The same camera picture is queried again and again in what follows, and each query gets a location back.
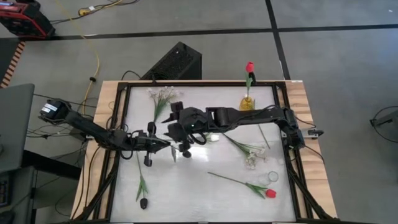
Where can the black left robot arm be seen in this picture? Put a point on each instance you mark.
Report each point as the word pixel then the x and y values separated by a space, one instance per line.
pixel 87 127

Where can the red artificial tulip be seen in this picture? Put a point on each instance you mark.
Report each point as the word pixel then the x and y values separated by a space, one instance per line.
pixel 249 67
pixel 271 193

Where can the small white flower bunch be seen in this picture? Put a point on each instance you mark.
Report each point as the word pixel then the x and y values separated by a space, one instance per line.
pixel 245 149
pixel 161 102

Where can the red and black toolbox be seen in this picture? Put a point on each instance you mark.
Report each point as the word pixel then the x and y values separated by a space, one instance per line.
pixel 21 18

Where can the clear glass vase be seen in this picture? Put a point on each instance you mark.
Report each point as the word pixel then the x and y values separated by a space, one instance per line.
pixel 264 180

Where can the grey desk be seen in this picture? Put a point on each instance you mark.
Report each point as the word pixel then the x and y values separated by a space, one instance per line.
pixel 15 124

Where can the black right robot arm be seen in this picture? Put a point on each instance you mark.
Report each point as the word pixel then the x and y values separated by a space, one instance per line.
pixel 248 116

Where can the orange black striped floor strip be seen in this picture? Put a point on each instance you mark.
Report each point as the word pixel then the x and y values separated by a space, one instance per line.
pixel 12 63

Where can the grey cabinet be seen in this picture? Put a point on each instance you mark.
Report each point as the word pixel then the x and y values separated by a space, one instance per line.
pixel 40 193

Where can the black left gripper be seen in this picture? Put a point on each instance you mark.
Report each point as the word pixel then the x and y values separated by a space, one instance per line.
pixel 143 143

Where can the black computer tower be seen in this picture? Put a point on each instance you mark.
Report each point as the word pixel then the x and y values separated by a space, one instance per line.
pixel 177 62

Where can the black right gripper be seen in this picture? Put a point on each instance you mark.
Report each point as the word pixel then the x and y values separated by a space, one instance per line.
pixel 194 121

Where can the black metal table frame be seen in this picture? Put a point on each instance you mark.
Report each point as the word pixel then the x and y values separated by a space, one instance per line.
pixel 202 84

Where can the yellow glass vase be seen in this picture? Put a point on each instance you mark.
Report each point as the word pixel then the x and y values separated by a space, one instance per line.
pixel 247 105

